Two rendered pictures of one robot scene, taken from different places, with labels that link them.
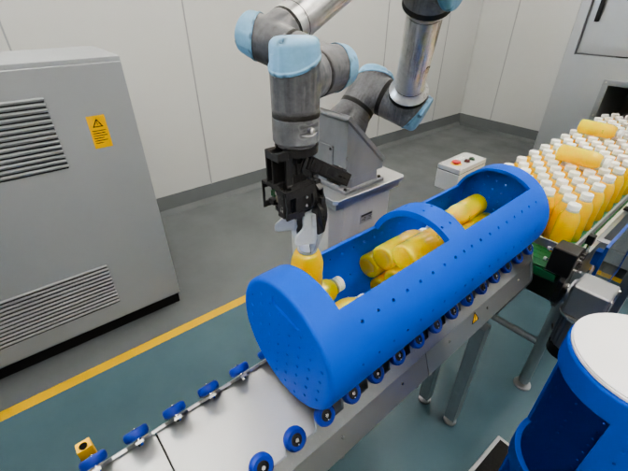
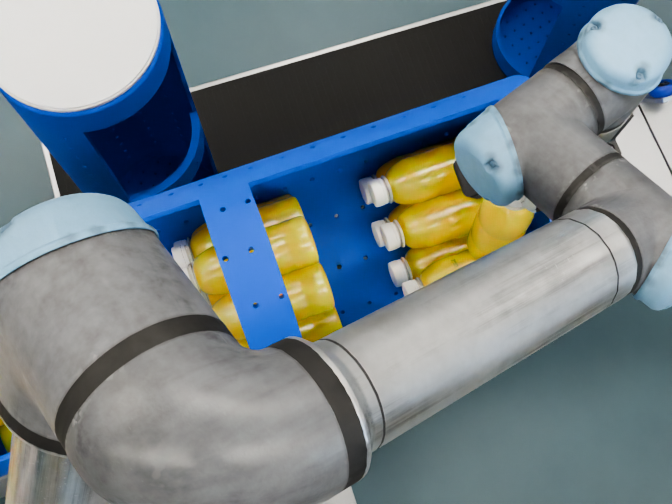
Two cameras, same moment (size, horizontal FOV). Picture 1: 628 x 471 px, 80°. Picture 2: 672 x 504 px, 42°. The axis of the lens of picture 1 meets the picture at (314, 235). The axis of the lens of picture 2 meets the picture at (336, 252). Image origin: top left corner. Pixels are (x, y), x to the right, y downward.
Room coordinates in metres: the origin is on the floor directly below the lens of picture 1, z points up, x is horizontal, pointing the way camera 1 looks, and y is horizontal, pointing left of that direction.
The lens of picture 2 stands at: (1.01, -0.08, 2.26)
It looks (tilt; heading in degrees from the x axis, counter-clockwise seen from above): 75 degrees down; 198
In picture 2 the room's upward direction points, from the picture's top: 2 degrees clockwise
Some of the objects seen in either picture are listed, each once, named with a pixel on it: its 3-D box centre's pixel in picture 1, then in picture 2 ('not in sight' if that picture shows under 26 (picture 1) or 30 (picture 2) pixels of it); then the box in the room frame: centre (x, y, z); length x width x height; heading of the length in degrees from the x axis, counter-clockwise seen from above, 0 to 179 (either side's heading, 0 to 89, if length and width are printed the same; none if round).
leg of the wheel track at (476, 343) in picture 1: (463, 378); not in sight; (0.99, -0.63, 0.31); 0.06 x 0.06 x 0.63; 40
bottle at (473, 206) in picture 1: (463, 211); not in sight; (1.00, -0.46, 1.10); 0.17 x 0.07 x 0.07; 130
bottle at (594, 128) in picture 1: (598, 129); not in sight; (1.81, -1.39, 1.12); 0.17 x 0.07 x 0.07; 40
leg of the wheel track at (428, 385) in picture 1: (435, 357); not in sight; (1.10, -0.54, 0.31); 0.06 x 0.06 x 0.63; 40
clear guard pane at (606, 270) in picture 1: (613, 261); not in sight; (1.29, -1.30, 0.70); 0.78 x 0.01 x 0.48; 130
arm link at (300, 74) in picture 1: (295, 78); (608, 71); (0.59, 0.03, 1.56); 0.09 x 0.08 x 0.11; 149
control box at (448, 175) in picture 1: (460, 171); not in sight; (1.44, -0.61, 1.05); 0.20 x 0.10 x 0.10; 130
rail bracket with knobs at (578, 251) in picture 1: (563, 260); not in sight; (0.96, -0.80, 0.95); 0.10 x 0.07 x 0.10; 40
